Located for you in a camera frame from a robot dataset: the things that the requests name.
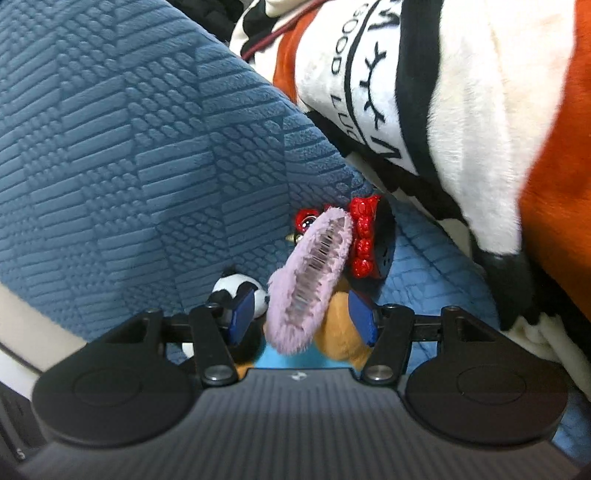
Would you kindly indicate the orange and blue plush toy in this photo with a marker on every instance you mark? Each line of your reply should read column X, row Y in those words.
column 339, row 337

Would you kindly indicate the panda plush toy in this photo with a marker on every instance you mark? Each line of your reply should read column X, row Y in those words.
column 231, row 286

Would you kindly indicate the large tiger plush toy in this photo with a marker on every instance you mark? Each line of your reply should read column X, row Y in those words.
column 461, row 115

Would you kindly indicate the blue textured sofa cushion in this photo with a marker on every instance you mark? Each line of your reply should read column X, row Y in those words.
column 129, row 152

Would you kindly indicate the beige mattress edge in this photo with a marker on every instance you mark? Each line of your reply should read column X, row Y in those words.
column 32, row 323

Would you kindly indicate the red beaded hair accessory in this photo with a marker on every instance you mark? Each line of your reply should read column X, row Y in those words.
column 305, row 219

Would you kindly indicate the pink fuzzy hair clip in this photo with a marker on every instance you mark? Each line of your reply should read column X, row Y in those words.
column 304, row 281

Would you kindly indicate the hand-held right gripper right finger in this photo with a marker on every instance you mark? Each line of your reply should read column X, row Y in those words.
column 364, row 318

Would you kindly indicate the black hair clip red bow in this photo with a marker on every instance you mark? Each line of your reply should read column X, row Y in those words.
column 369, row 240

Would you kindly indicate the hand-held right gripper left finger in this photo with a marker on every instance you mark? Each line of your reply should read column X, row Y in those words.
column 243, row 314

